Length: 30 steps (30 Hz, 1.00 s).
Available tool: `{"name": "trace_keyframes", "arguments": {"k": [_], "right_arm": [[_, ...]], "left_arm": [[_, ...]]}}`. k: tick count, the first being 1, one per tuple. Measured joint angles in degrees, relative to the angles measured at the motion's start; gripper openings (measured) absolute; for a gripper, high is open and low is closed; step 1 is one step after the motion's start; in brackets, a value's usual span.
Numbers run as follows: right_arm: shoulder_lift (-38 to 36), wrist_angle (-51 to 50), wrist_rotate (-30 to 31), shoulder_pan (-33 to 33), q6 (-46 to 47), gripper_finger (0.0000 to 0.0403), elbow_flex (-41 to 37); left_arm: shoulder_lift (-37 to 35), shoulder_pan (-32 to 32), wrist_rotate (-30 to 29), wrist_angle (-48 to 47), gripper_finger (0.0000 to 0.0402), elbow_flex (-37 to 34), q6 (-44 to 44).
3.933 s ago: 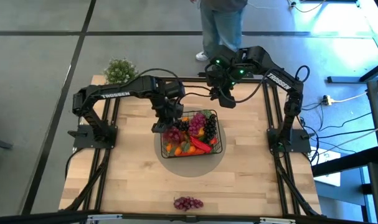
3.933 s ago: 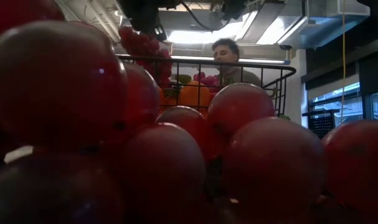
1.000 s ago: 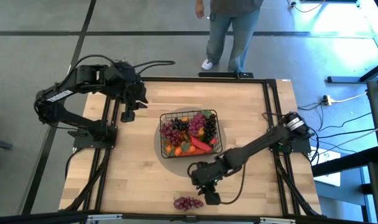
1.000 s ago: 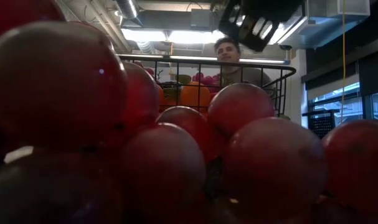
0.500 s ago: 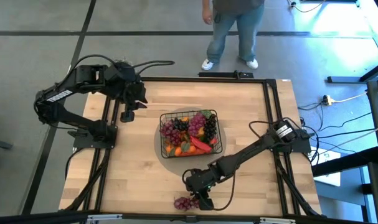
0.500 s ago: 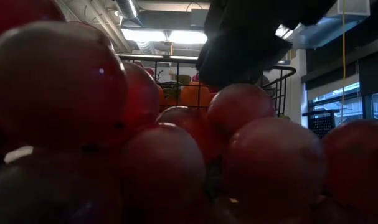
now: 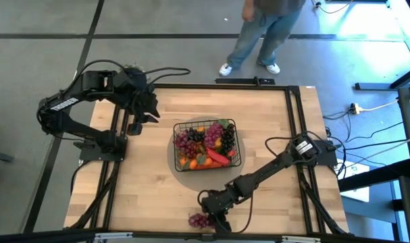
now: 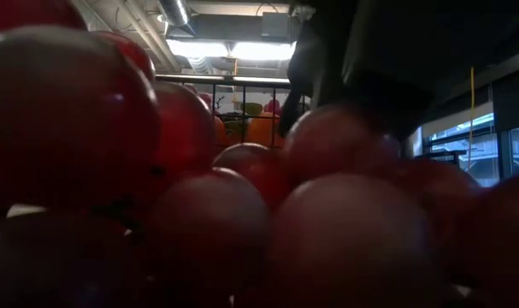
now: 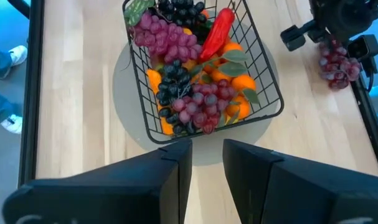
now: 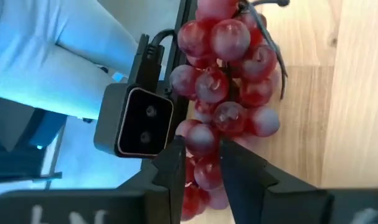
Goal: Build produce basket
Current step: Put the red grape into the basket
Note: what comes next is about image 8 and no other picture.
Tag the red grapes with green leaf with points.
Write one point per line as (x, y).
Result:
(273, 106)

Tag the oranges cluster with leaves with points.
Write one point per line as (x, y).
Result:
(221, 134)
(263, 130)

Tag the bright ceiling light panel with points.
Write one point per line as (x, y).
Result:
(242, 50)

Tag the purple-red grapes bunch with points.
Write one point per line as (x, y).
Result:
(71, 128)

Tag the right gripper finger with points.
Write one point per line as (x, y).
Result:
(295, 94)
(387, 107)

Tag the round silver ventilation duct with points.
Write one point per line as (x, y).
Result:
(175, 10)

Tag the grey ceiling unit box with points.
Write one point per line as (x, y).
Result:
(278, 25)

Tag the red grapes bunch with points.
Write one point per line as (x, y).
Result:
(205, 99)

